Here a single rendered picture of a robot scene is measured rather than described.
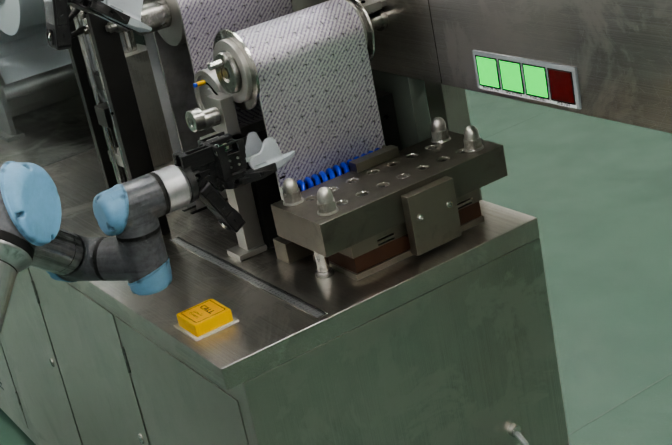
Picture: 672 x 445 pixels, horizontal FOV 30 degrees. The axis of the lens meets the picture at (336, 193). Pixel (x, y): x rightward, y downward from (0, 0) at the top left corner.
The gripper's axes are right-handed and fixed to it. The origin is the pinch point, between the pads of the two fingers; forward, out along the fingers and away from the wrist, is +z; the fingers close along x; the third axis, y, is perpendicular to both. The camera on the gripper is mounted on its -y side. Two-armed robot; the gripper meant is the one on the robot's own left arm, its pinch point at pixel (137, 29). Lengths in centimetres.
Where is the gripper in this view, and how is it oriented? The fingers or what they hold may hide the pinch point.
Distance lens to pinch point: 212.8
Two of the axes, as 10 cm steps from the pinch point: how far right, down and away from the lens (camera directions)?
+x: -5.5, -2.0, 8.1
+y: 3.8, -9.2, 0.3
